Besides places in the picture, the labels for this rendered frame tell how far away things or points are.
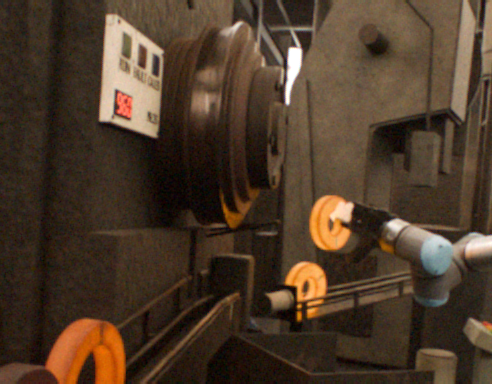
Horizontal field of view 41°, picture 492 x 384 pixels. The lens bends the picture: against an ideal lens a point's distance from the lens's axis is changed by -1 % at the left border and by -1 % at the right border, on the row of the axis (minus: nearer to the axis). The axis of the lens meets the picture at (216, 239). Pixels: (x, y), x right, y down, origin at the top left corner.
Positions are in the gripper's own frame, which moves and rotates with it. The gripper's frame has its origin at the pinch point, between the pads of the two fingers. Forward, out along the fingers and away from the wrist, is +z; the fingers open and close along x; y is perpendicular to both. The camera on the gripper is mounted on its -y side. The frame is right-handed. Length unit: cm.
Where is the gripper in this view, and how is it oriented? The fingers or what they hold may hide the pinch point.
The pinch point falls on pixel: (332, 216)
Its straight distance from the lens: 194.0
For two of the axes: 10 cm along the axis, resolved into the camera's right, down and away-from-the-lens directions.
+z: -6.1, -3.6, 7.0
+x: -7.5, -0.2, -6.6
